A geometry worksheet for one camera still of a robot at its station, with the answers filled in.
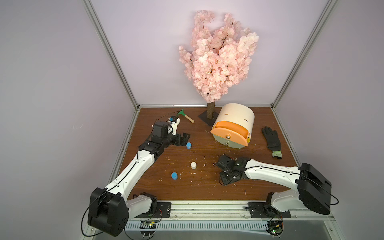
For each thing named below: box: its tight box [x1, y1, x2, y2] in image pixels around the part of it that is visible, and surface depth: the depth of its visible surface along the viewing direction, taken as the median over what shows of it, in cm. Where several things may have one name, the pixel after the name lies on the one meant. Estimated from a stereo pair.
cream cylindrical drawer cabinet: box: [210, 103, 255, 149], surface depth 85 cm
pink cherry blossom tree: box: [179, 10, 260, 127], surface depth 71 cm
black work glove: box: [262, 126, 282, 160], surface depth 100 cm
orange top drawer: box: [210, 121, 250, 147], surface depth 79 cm
